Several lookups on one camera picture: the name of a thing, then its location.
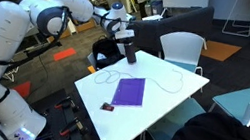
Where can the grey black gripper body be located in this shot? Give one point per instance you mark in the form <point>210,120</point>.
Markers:
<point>124,34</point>

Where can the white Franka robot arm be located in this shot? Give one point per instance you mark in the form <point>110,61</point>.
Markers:
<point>0,26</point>

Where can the black backpack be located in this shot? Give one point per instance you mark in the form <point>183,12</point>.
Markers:
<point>106,48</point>

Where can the dark grey sofa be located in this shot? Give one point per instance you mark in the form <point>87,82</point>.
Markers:
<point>180,21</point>

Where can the white plastic chair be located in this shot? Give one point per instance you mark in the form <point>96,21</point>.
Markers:
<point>180,48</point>

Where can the purple flat board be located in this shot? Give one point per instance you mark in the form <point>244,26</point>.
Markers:
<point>129,92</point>

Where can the small red black device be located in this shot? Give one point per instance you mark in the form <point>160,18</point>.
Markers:
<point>107,107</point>

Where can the white chair with teal seat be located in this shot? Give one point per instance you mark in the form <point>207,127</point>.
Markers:
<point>245,96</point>
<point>174,118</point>

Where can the black robot stand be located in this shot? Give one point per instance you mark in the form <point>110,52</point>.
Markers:
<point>56,123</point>

